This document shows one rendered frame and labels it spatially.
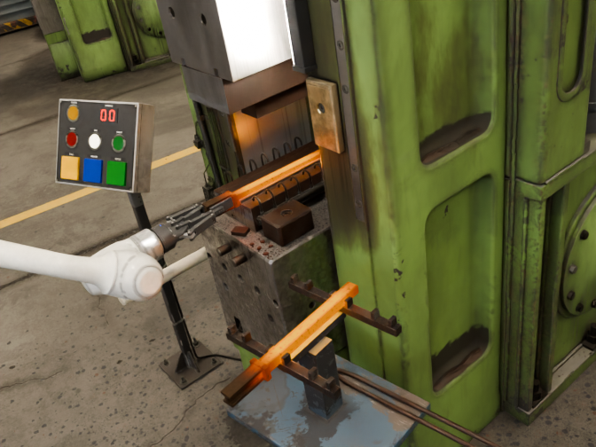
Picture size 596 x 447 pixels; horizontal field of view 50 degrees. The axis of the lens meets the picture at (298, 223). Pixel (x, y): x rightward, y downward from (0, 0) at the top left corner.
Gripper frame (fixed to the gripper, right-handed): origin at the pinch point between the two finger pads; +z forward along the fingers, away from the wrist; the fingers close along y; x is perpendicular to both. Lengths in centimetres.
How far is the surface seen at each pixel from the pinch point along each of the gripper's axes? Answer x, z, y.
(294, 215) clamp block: -2.9, 11.6, 18.6
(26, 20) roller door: -100, 166, -775
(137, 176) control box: -0.3, -6.1, -38.3
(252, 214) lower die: -3.0, 5.2, 7.6
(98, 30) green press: -66, 148, -468
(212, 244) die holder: -17.1, -1.6, -9.6
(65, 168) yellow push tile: 2, -20, -64
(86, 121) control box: 14, -8, -60
